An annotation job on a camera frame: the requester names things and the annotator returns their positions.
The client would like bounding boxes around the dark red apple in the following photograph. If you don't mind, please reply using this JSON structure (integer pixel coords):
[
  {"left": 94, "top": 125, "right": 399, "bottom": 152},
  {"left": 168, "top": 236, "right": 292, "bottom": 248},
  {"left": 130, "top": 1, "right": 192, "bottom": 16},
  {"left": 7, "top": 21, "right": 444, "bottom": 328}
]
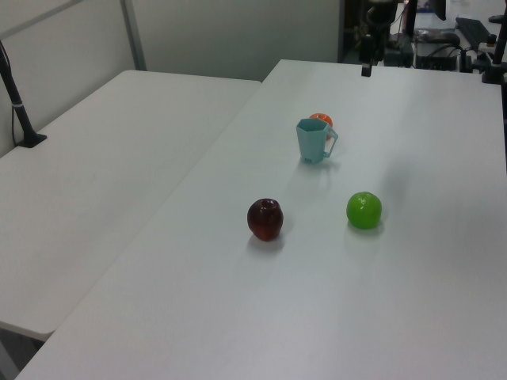
[{"left": 246, "top": 198, "right": 284, "bottom": 242}]

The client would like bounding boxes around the black vertical pole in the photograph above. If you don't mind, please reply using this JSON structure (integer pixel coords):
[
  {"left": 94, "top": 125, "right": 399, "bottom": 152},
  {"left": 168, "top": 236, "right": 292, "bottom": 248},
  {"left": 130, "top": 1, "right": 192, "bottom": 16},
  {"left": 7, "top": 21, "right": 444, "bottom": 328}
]
[{"left": 405, "top": 0, "right": 419, "bottom": 37}]

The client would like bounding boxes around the black camera stand with cable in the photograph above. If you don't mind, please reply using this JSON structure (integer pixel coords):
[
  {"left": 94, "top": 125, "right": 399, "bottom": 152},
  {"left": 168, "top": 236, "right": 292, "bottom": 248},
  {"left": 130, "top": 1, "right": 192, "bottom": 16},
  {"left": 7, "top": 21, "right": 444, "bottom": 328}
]
[{"left": 0, "top": 38, "right": 48, "bottom": 150}]

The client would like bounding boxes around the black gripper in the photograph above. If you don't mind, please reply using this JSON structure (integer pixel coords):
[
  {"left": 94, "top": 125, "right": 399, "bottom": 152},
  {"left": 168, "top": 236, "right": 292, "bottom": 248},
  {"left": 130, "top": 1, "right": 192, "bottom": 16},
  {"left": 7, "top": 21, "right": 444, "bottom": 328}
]
[{"left": 360, "top": 0, "right": 394, "bottom": 78}]

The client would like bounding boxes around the black electronics box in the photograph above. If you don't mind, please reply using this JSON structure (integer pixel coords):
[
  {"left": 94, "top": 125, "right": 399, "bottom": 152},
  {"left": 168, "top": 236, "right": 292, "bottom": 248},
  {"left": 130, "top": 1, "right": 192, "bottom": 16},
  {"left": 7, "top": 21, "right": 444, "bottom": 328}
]
[{"left": 414, "top": 42, "right": 457, "bottom": 71}]

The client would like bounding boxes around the green apple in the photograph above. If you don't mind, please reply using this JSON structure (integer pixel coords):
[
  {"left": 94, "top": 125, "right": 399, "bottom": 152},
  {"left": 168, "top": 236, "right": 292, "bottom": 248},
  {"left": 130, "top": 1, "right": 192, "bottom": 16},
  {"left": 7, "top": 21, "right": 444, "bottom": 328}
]
[{"left": 346, "top": 191, "right": 383, "bottom": 230}]

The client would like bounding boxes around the light blue hexagonal mug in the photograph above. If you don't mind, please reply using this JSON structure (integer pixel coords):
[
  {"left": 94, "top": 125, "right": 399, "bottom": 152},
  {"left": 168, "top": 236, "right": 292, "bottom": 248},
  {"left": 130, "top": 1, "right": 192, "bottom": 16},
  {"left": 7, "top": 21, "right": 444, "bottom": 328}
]
[{"left": 295, "top": 117, "right": 340, "bottom": 165}]

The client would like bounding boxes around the black clamped camera stand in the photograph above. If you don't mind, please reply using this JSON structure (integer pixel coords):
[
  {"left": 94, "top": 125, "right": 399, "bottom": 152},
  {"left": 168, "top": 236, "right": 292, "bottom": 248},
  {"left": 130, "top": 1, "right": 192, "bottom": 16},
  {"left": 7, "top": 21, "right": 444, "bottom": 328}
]
[{"left": 480, "top": 0, "right": 507, "bottom": 85}]

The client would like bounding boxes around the black keyboard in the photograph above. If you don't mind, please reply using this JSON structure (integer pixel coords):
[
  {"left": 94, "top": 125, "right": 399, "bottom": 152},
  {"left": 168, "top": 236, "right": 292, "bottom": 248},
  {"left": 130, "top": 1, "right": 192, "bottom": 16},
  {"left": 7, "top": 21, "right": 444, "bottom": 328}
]
[{"left": 454, "top": 16, "right": 493, "bottom": 45}]

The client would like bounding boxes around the white side table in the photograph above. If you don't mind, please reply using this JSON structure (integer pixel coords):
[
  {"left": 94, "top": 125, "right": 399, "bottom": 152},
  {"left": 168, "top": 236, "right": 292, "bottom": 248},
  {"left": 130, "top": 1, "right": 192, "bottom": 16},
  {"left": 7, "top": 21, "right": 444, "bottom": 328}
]
[{"left": 0, "top": 70, "right": 263, "bottom": 341}]

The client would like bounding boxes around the emergency stop button box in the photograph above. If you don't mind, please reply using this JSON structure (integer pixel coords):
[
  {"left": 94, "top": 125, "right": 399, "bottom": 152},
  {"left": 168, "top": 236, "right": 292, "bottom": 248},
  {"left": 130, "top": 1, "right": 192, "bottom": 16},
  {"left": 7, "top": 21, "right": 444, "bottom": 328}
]
[{"left": 478, "top": 32, "right": 499, "bottom": 51}]

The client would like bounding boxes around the orange mandarin fruit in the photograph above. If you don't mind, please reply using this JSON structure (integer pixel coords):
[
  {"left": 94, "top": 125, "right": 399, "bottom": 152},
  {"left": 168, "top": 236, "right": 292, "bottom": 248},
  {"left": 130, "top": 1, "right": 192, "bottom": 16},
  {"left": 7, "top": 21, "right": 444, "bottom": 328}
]
[{"left": 308, "top": 112, "right": 333, "bottom": 140}]

